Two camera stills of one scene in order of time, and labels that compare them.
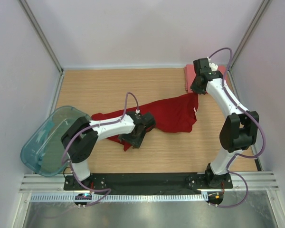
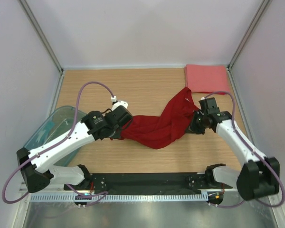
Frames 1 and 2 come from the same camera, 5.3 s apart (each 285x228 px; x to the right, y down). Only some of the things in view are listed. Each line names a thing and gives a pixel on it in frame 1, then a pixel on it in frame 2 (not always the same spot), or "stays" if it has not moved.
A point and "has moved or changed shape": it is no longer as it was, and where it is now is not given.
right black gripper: [194, 89] -> [192, 128]
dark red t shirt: [177, 115] has moved or changed shape
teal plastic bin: [42, 150] stays
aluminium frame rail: [44, 41] stays
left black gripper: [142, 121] -> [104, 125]
